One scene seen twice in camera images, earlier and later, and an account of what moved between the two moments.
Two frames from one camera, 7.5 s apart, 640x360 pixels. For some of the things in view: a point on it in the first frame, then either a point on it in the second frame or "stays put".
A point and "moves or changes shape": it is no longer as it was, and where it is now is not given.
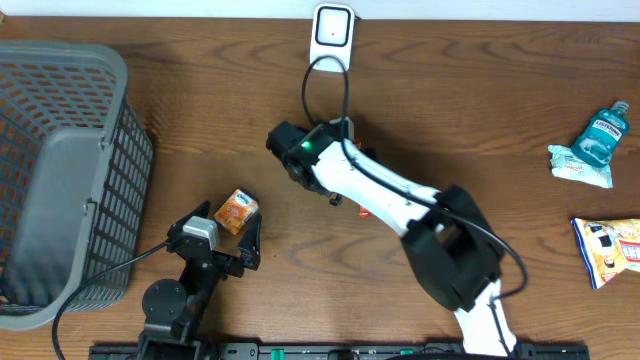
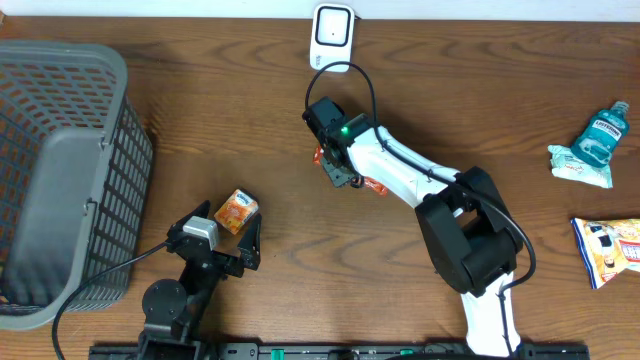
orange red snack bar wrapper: (363, 212) moves or changes shape
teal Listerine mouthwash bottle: (595, 139) stays put
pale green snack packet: (565, 164) stays put
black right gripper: (322, 193) -> (336, 178)
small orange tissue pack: (237, 211) stays put
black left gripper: (249, 255) stays put
